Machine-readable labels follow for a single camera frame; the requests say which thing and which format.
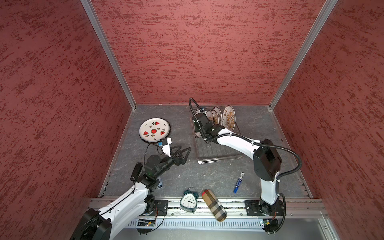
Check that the blue marker pen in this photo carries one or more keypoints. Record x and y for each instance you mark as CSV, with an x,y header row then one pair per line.
x,y
238,183

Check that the black rectangular block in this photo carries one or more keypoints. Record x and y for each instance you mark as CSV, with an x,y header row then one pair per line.
x,y
136,172

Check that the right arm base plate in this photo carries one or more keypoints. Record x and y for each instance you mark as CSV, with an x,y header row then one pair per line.
x,y
253,207

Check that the white plate red text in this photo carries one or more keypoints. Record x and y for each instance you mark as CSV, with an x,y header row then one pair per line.
x,y
197,130

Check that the teal alarm clock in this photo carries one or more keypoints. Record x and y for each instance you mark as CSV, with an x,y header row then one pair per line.
x,y
189,200

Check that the plaid cylindrical case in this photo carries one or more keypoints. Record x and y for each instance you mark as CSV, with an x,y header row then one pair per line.
x,y
214,205

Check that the watermelon pattern plate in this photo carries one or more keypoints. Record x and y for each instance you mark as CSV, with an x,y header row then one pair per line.
x,y
154,129

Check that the small light blue object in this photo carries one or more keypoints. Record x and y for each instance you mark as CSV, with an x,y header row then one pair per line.
x,y
160,185

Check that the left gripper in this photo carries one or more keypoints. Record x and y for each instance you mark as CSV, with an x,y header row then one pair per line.
x,y
178,162

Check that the dark striped rim plate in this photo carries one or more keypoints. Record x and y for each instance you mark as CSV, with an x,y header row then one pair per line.
x,y
144,139

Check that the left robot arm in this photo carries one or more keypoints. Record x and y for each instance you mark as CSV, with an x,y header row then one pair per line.
x,y
107,222

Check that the aluminium front rail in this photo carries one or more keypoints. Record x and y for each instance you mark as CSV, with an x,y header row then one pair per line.
x,y
235,208

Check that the small sunburst plate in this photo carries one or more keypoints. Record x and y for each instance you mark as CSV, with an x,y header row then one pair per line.
x,y
210,116

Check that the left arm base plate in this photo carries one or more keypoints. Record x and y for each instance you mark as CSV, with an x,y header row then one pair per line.
x,y
156,207

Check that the brown patterned plate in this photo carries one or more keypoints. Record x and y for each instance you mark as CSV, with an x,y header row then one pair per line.
x,y
229,118

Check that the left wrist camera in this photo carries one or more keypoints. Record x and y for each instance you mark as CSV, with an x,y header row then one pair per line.
x,y
165,145

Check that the white plate red dots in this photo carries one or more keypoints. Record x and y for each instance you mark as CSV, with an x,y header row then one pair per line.
x,y
219,113

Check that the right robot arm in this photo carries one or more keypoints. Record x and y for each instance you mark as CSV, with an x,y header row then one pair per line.
x,y
266,159

